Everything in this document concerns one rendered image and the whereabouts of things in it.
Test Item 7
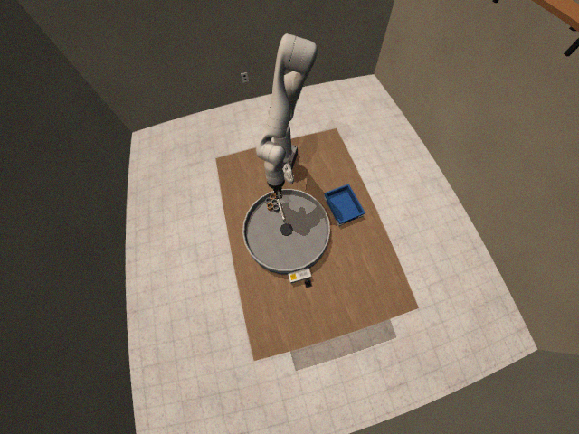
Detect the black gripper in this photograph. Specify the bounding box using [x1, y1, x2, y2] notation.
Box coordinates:
[267, 179, 285, 199]

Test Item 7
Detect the blue open tray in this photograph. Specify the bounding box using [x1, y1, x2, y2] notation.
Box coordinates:
[324, 184, 365, 226]

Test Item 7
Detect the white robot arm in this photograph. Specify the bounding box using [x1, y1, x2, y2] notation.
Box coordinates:
[256, 33, 318, 185]

